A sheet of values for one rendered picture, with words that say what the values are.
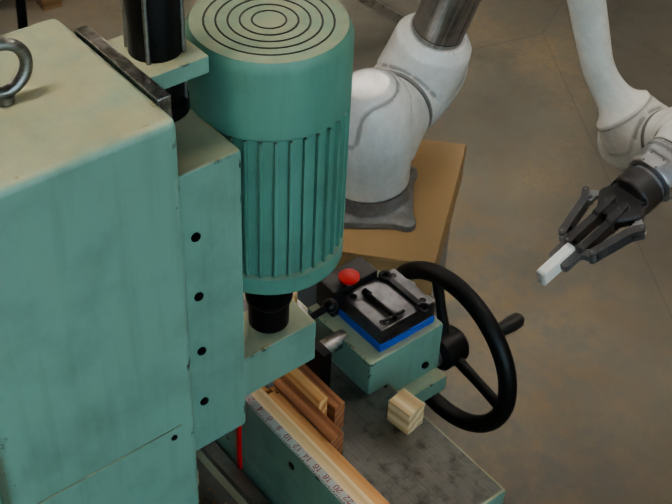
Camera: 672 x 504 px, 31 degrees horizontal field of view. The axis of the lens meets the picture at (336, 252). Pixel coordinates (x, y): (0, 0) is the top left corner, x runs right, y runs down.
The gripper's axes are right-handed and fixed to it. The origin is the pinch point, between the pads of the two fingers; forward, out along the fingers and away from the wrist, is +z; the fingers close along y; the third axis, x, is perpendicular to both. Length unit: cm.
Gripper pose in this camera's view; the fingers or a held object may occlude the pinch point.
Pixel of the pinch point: (556, 264)
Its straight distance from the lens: 186.5
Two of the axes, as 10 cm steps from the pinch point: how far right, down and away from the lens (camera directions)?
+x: 2.2, 5.6, 8.0
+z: -7.4, 6.3, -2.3
